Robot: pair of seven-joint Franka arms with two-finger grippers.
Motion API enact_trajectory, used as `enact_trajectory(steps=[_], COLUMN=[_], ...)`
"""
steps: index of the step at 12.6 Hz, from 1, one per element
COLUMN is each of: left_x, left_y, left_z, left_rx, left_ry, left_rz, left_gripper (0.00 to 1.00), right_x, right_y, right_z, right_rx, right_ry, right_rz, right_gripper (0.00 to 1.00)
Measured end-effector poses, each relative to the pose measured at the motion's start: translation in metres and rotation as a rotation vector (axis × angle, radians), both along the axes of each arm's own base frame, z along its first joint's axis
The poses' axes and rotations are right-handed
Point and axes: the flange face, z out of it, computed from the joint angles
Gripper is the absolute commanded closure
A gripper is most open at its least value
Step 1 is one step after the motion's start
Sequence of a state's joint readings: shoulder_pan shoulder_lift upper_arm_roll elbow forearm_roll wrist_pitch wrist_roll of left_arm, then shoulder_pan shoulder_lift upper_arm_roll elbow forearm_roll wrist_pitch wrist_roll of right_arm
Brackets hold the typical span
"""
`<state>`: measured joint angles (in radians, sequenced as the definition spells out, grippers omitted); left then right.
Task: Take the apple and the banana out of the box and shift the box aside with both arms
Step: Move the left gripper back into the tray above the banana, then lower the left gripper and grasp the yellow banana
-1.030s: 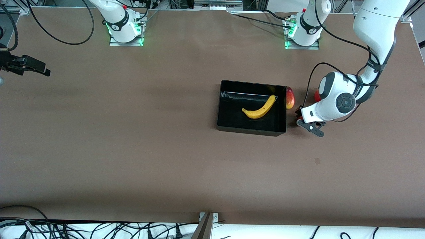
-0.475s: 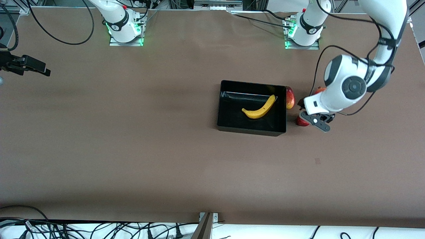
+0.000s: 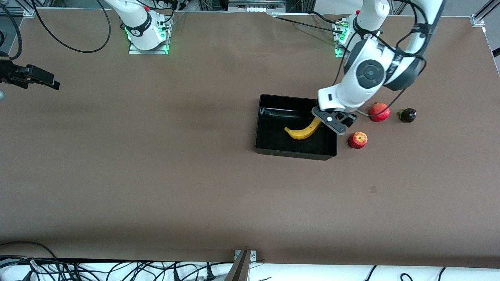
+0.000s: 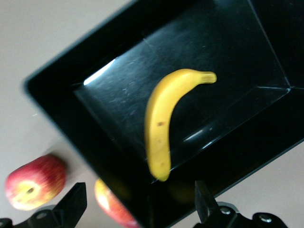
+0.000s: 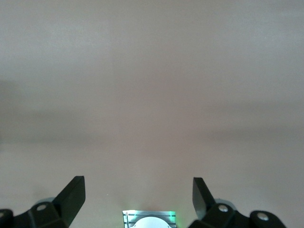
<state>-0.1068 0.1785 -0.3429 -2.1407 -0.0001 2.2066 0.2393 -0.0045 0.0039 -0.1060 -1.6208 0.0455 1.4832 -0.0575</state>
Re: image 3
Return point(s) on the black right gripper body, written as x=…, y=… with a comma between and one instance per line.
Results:
x=11, y=72

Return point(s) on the red yellow apple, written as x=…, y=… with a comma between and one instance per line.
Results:
x=357, y=140

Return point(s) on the yellow banana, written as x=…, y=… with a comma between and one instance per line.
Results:
x=302, y=134

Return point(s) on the black plastic box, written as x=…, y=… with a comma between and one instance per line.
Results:
x=281, y=146

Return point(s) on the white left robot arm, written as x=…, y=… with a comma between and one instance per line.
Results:
x=369, y=74

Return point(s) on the grey equipment box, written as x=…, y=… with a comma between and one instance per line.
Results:
x=256, y=4

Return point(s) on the red pomegranate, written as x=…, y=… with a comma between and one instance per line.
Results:
x=381, y=113

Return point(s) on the dark purple mangosteen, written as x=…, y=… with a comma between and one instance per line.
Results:
x=408, y=115

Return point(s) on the white cloth sheet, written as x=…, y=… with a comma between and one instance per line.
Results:
x=312, y=273

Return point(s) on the aluminium profile beam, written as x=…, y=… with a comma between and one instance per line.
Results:
x=238, y=269

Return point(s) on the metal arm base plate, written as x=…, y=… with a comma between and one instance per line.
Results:
x=148, y=50
x=339, y=47

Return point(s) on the metal corner bracket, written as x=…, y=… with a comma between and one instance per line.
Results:
x=254, y=254

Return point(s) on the aluminium frame rail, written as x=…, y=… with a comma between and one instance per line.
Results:
x=482, y=15

